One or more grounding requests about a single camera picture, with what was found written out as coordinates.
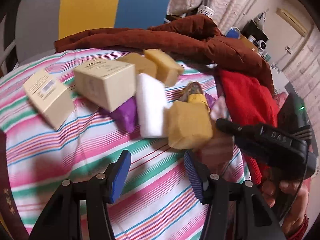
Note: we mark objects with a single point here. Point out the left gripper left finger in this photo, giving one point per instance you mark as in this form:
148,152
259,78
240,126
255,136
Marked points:
116,174

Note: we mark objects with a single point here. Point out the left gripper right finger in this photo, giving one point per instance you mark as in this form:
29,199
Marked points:
198,175

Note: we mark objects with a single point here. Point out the yellow sponge block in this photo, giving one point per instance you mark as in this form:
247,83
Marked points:
189,125

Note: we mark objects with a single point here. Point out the white foam block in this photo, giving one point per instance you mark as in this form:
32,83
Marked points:
152,107

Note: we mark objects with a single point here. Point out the yellow knitted toy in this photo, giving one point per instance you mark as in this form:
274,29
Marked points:
193,93

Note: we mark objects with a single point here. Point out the right hand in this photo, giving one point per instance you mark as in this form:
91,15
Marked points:
285,191

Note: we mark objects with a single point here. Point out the striped bed sheet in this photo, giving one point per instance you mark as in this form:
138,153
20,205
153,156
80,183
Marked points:
157,201

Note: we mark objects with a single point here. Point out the purple pouch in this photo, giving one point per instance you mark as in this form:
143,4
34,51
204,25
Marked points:
125,115

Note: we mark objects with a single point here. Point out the red cloth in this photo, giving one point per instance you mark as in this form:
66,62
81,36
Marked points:
248,102

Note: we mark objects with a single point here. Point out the cream cardboard box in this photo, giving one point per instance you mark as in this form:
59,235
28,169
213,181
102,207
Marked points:
107,83

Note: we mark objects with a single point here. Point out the cream box with barcode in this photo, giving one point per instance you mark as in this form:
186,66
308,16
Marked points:
50,97

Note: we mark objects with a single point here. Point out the yellow sponge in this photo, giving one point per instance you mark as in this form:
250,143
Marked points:
168,70

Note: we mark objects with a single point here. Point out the tan sponge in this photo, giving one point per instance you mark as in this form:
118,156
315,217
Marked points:
142,64

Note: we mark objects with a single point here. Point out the dark red blanket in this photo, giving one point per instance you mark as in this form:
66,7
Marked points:
195,37

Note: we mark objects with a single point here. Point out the grey yellow blue chair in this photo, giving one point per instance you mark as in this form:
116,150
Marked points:
39,23

